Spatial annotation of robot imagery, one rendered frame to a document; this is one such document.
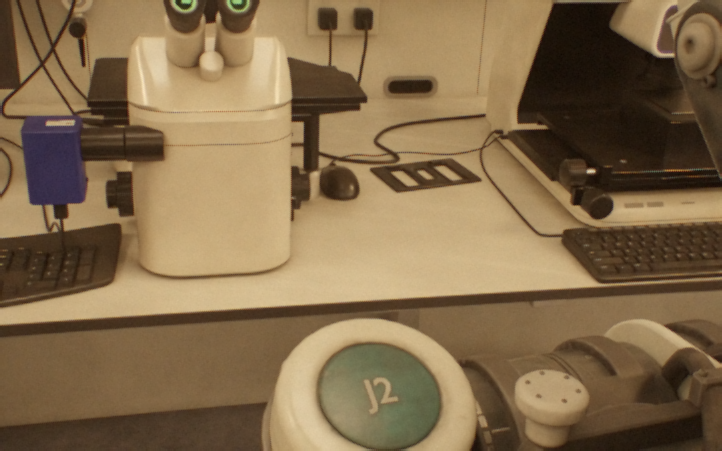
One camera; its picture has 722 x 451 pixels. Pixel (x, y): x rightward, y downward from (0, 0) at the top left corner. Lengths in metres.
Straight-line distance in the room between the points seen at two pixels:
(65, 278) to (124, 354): 1.00
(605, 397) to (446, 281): 0.64
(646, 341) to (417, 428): 0.23
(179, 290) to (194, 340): 0.99
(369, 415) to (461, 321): 1.76
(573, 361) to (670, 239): 0.76
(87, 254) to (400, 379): 0.78
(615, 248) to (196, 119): 0.60
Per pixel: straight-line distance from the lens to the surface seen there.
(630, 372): 0.66
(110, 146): 1.15
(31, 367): 2.24
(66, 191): 1.17
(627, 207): 1.45
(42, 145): 1.15
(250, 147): 1.16
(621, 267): 1.31
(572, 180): 1.36
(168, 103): 1.15
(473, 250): 1.34
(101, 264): 1.26
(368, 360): 0.56
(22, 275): 1.26
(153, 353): 2.21
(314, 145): 1.42
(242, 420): 2.25
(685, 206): 1.49
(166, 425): 2.25
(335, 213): 1.43
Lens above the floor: 1.32
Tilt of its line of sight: 25 degrees down
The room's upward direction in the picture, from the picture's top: 3 degrees clockwise
